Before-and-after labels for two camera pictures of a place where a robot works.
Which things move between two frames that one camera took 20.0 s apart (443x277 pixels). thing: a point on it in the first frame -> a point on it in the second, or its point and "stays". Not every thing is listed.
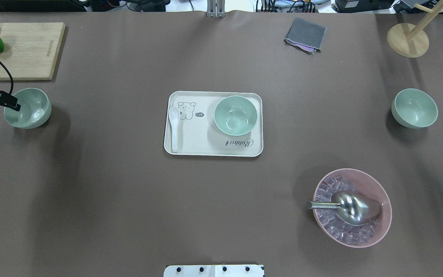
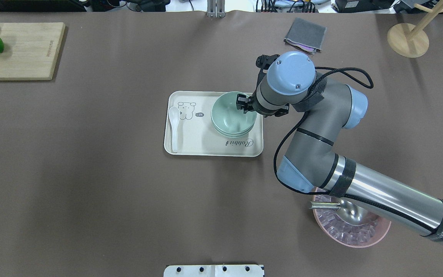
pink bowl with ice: (359, 181) stays
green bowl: (35, 109) -> (233, 134)
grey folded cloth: (307, 36) stays
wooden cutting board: (30, 50) stays
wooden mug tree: (412, 40) stays
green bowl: (412, 108) -> (227, 119)
